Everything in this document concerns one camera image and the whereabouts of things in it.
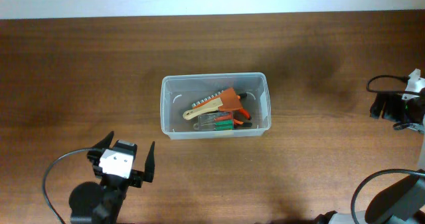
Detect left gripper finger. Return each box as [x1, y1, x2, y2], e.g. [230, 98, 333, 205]
[92, 131, 114, 150]
[143, 142, 155, 183]

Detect clear case coloured screwdrivers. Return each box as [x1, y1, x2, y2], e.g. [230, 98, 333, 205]
[193, 112, 234, 132]

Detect orange black long-nose pliers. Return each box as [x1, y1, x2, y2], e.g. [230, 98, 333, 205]
[233, 110, 252, 128]

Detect orange screwdriver bit holder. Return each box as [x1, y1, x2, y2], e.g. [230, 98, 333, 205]
[191, 90, 224, 109]

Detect orange scraper wooden handle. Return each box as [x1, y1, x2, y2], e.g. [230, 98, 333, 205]
[183, 88, 243, 120]

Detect small orange cutting pliers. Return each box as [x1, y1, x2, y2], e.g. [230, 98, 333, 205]
[238, 93, 252, 120]

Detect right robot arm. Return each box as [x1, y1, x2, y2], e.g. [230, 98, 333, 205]
[313, 92, 424, 224]

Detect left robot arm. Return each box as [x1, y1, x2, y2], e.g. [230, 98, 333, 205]
[68, 132, 155, 224]

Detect clear plastic container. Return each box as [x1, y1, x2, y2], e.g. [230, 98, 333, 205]
[161, 72, 272, 140]

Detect left black camera cable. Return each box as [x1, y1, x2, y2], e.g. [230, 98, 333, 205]
[41, 147, 102, 224]

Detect black camera cable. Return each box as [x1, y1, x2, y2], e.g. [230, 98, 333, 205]
[41, 147, 102, 224]
[350, 74, 425, 224]

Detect right black camera cable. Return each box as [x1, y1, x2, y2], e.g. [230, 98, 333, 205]
[350, 74, 425, 224]

